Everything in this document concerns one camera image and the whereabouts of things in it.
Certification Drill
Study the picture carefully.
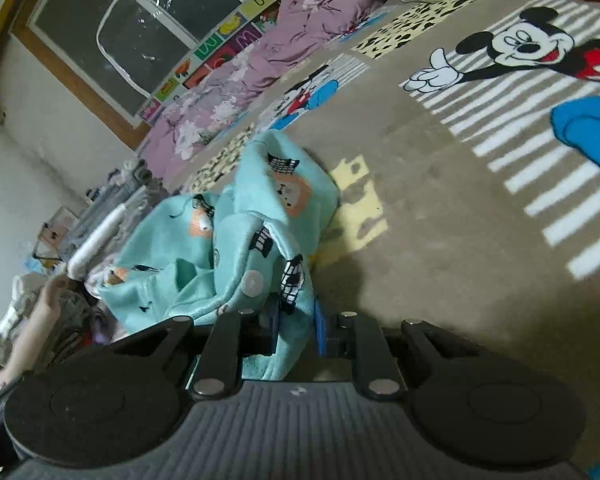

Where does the teal patterned children's garment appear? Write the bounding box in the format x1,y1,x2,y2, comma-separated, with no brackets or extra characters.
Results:
99,130,339,380

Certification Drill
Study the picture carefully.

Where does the grey folded blanket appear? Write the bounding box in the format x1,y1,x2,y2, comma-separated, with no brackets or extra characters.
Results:
69,159,152,245

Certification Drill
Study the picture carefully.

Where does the white rolled towel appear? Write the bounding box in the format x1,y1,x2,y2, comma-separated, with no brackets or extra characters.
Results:
66,204,129,281

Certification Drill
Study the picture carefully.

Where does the brown Mickey Mouse blanket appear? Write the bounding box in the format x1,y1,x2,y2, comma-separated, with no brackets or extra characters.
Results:
168,0,600,466

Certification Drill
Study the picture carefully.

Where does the beige folded blanket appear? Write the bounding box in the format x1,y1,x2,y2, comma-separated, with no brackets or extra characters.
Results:
0,273,70,386

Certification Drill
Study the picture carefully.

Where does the purple floral quilt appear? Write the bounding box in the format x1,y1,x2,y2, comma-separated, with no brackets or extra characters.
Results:
140,0,381,180

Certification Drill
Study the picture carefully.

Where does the wooden framed window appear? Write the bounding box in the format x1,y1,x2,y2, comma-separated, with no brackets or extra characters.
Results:
0,0,301,151

